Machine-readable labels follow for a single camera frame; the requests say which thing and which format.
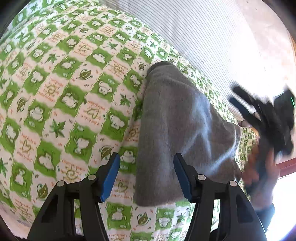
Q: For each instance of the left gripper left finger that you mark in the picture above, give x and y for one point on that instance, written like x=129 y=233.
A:
x=71 y=211

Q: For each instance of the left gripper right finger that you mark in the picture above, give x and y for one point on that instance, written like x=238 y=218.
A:
x=222 y=211

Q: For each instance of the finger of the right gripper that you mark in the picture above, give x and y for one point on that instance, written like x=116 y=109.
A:
x=245 y=113
x=246 y=97

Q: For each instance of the grey fleece pants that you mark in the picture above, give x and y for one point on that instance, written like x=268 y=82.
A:
x=178 y=118

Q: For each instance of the person's right hand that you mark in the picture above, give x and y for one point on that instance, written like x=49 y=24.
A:
x=262 y=197

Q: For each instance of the white striped pillow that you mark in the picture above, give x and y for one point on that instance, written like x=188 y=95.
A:
x=231 y=42

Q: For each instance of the green frog patterned bedsheet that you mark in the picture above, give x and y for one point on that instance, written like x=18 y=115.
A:
x=72 y=84

